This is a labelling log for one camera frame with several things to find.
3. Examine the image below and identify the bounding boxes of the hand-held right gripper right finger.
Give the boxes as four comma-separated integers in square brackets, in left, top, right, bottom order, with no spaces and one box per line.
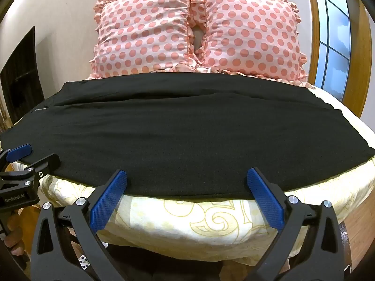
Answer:
[246,167,345,281]

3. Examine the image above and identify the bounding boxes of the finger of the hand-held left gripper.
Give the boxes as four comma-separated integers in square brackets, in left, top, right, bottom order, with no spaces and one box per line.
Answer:
[13,153,61,182]
[0,144,32,171]

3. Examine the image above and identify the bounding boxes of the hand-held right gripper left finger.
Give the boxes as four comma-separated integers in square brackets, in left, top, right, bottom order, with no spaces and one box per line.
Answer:
[30,169,129,281]

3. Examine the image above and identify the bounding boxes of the black pants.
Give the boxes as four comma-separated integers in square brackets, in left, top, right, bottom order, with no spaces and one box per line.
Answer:
[0,73,375,198]

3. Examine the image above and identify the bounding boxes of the person's left hand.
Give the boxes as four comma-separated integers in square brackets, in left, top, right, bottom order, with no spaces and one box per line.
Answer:
[4,211,32,259]

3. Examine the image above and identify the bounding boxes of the yellow patterned bedsheet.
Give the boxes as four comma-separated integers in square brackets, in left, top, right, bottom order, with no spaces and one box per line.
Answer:
[38,84,375,259]

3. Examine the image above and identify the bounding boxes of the dark wooden cabinet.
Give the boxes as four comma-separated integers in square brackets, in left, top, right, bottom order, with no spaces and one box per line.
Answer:
[0,26,46,125]

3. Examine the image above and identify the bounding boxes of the pink polka dot pillow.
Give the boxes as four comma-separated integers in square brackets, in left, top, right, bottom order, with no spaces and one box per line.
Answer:
[189,0,309,83]
[89,0,206,79]

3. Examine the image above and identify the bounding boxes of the glass window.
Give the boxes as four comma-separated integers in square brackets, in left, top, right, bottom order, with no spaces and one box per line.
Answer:
[311,0,352,103]

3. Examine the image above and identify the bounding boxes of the wooden bed frame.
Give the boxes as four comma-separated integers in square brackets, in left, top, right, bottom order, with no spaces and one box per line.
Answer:
[337,178,375,273]

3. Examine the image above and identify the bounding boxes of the wooden window frame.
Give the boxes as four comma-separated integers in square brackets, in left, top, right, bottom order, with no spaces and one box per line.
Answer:
[253,0,375,125]

